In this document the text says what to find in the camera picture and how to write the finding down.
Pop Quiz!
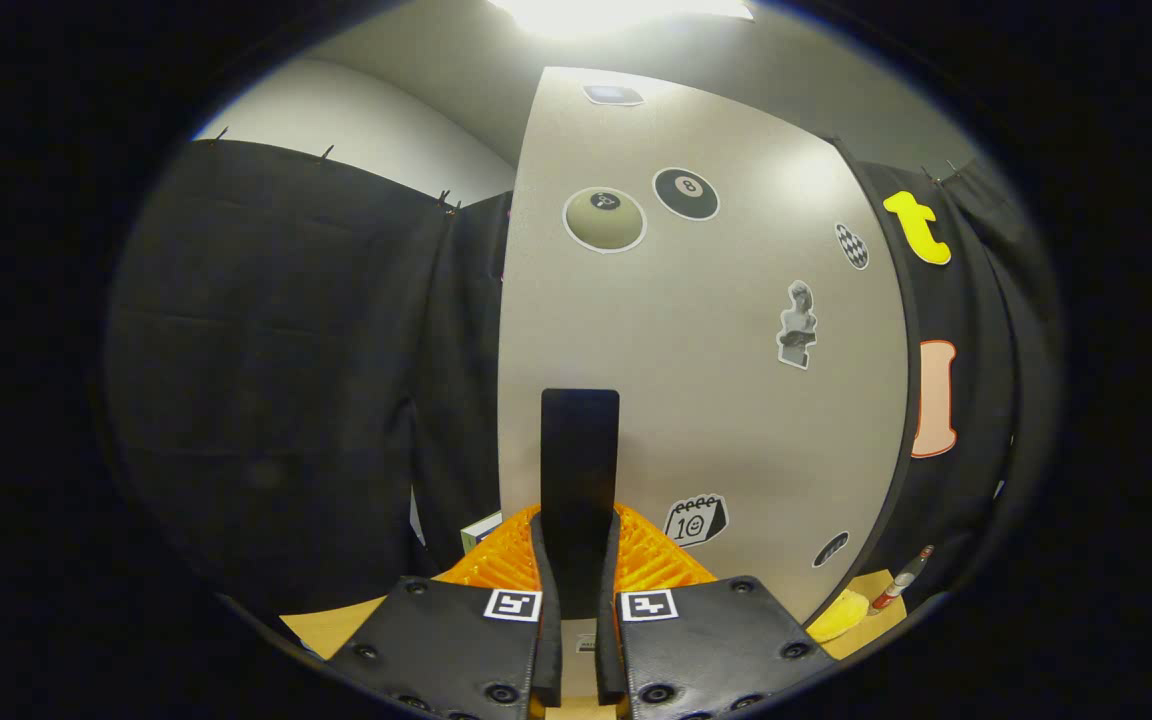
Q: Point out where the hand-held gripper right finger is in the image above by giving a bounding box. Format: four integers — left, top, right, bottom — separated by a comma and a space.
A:
596, 505, 837, 720

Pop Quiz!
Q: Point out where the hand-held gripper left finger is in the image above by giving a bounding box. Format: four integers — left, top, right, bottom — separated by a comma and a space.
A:
326, 505, 565, 720

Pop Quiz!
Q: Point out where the beige shoe cabinet door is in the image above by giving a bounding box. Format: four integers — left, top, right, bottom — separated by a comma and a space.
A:
496, 67, 913, 699

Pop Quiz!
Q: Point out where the yellow round sponge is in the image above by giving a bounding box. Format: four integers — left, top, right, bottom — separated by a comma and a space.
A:
806, 588, 873, 644

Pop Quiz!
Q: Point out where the red and white marker pen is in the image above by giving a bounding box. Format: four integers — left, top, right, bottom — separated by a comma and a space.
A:
871, 545, 936, 612

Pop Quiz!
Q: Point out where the black backdrop cloth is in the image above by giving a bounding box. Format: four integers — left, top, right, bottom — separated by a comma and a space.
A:
101, 138, 1062, 621

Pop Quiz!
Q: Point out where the large ceiling light panel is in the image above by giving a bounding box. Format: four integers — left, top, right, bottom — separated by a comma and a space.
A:
491, 0, 757, 41

